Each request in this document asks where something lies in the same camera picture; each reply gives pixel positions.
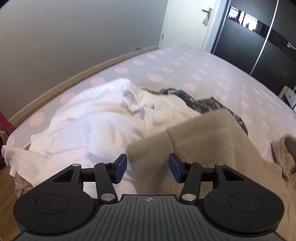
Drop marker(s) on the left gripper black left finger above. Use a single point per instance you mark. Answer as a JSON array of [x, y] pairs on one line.
[[69, 199]]

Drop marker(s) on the white door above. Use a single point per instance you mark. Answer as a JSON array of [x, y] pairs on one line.
[[188, 22]]

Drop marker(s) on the white bedside table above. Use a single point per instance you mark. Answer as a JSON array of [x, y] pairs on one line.
[[288, 96]]

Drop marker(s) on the beige fleece garment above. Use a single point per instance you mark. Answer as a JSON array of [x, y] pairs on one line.
[[209, 139]]

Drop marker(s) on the dark patterned garment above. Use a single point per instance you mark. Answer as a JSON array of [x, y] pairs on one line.
[[201, 105]]

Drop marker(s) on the polka dot bed sheet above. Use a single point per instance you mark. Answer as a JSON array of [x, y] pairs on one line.
[[198, 73]]

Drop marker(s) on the dark sliding wardrobe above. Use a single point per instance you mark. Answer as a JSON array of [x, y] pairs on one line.
[[258, 37]]

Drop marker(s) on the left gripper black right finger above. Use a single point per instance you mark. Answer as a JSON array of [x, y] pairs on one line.
[[230, 201]]

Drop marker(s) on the red cloth item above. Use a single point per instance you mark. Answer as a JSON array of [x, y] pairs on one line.
[[6, 129]]

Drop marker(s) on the wooden bed frame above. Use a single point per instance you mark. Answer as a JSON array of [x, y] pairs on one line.
[[48, 96]]

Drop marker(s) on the white shirt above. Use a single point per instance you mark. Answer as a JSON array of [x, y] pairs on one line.
[[95, 127]]

